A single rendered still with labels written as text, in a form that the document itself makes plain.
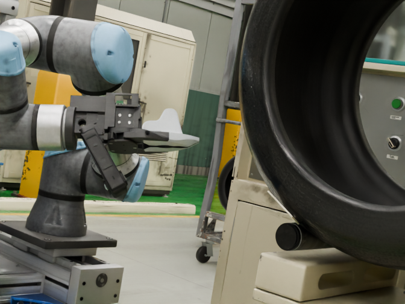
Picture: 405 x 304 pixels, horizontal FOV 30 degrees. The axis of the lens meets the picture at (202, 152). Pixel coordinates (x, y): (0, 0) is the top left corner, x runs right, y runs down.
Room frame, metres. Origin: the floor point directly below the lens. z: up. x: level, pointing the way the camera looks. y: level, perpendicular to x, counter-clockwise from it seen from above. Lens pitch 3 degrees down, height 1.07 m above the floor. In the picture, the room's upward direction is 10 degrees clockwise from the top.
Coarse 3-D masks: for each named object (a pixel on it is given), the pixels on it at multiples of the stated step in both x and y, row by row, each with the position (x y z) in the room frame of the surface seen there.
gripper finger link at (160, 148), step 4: (144, 144) 1.23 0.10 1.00; (144, 148) 1.23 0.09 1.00; (148, 148) 1.23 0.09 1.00; (152, 148) 1.23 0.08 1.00; (156, 148) 1.23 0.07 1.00; (160, 148) 1.23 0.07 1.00; (164, 148) 1.23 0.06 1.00; (168, 148) 1.23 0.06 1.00; (172, 148) 1.23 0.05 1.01; (176, 148) 1.23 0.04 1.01; (180, 148) 1.22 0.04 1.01; (184, 148) 1.22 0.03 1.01
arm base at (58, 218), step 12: (48, 192) 1.83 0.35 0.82; (36, 204) 1.85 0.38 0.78; (48, 204) 1.82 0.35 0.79; (60, 204) 1.82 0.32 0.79; (72, 204) 1.84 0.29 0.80; (36, 216) 1.83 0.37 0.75; (48, 216) 1.81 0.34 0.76; (60, 216) 1.82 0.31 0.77; (72, 216) 1.83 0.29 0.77; (84, 216) 1.90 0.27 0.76; (36, 228) 1.82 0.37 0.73; (48, 228) 1.81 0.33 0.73; (60, 228) 1.81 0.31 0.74; (72, 228) 1.83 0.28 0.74; (84, 228) 1.86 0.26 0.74
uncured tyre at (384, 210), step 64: (256, 0) 1.26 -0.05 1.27; (320, 0) 1.38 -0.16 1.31; (384, 0) 1.40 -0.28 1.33; (256, 64) 1.21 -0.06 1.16; (320, 64) 1.44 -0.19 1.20; (256, 128) 1.20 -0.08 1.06; (320, 128) 1.42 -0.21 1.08; (320, 192) 1.11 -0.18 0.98; (384, 192) 1.36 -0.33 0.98; (384, 256) 1.07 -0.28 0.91
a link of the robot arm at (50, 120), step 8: (40, 104) 1.21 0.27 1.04; (48, 104) 1.21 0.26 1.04; (56, 104) 1.22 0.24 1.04; (40, 112) 1.19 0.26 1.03; (48, 112) 1.19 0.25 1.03; (56, 112) 1.19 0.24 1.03; (64, 112) 1.20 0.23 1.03; (40, 120) 1.18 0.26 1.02; (48, 120) 1.18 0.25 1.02; (56, 120) 1.18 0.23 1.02; (64, 120) 1.19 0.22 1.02; (40, 128) 1.18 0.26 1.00; (48, 128) 1.18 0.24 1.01; (56, 128) 1.18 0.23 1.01; (40, 136) 1.18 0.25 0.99; (48, 136) 1.18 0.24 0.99; (56, 136) 1.18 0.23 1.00; (40, 144) 1.19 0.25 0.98; (48, 144) 1.19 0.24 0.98; (56, 144) 1.19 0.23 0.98; (64, 144) 1.20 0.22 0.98
